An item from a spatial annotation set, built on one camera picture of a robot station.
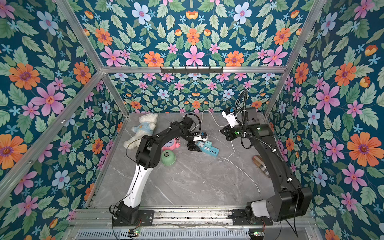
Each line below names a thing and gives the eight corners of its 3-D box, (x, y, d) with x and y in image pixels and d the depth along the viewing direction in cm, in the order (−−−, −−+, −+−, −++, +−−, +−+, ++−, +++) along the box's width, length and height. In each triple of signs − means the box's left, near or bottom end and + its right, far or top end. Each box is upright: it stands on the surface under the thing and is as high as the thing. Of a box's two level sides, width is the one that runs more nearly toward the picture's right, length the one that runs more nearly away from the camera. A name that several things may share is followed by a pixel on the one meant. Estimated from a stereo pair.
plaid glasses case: (260, 179, 89) (262, 176, 86) (251, 158, 97) (252, 155, 94) (268, 177, 89) (271, 174, 86) (259, 157, 98) (260, 154, 95)
